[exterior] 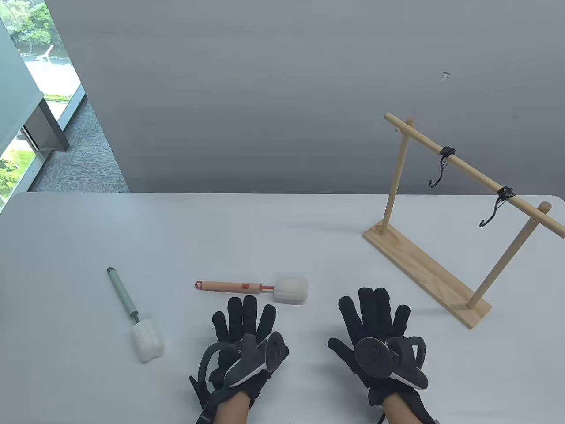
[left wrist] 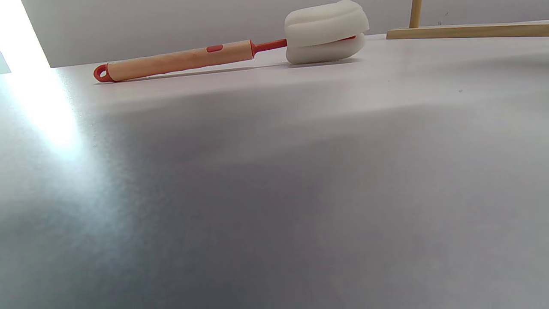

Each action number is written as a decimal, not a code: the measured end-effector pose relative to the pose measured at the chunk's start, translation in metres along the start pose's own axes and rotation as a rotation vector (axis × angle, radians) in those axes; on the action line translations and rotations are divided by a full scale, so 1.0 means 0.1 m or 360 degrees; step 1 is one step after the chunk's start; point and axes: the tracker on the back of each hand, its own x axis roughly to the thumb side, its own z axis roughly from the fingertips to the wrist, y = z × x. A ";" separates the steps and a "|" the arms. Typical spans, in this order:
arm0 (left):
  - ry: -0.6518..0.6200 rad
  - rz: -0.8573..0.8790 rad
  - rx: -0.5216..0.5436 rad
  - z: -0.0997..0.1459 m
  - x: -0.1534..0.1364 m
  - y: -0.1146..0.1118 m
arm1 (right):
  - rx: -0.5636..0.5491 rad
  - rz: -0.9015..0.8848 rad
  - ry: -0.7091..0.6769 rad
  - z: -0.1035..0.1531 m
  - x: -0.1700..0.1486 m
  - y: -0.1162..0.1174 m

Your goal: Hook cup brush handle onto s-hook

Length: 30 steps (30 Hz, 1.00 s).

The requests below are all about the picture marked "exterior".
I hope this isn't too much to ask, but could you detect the person's left hand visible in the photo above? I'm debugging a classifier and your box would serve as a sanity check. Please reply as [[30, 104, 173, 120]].
[[207, 295, 290, 409]]

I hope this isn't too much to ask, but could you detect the person's left forearm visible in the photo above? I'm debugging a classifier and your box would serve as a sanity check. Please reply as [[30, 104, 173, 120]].
[[212, 391, 252, 424]]

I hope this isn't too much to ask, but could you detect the green handle cup brush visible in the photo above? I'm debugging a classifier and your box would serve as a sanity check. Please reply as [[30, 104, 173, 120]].
[[107, 267, 165, 363]]

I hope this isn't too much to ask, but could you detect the person's right hand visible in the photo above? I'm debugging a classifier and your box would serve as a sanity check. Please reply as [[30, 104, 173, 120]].
[[328, 287, 429, 408]]

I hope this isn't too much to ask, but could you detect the dark grey handheld controller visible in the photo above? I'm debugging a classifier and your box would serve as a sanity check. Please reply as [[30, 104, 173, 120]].
[[198, 332, 286, 389], [355, 337, 429, 390]]

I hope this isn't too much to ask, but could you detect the black s-hook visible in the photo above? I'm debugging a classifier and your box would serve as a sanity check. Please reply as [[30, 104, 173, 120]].
[[429, 147, 456, 188], [480, 186, 515, 228]]

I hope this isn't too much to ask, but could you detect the pink handle cup brush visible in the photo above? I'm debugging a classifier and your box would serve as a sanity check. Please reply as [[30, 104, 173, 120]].
[[195, 272, 308, 305]]

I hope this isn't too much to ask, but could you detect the glass window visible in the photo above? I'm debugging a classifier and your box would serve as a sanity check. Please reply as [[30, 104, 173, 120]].
[[0, 0, 85, 212]]

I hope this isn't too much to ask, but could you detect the person's right forearm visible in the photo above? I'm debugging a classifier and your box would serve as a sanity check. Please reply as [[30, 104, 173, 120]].
[[383, 395, 424, 424]]

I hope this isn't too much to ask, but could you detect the wooden hanging rack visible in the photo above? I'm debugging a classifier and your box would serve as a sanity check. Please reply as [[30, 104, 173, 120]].
[[363, 112, 565, 330]]

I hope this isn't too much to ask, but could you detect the grey window pillar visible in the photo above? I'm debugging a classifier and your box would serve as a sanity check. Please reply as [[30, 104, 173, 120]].
[[0, 20, 71, 153]]

